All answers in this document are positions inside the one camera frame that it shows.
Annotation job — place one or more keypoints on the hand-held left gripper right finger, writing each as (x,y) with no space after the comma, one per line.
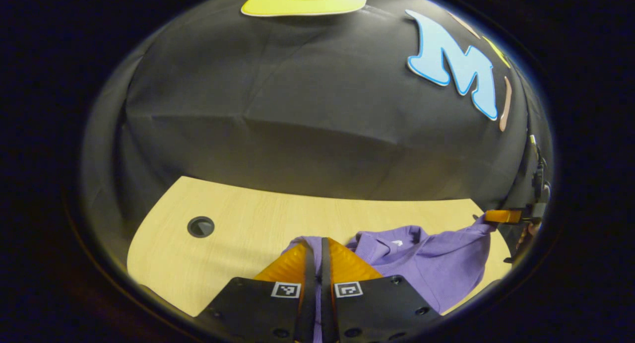
(327,303)

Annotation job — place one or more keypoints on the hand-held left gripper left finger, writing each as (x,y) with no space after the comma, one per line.
(308,303)

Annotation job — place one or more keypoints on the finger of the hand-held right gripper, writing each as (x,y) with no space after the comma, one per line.
(503,216)

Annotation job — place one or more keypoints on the purple button shirt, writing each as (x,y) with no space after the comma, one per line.
(436,263)

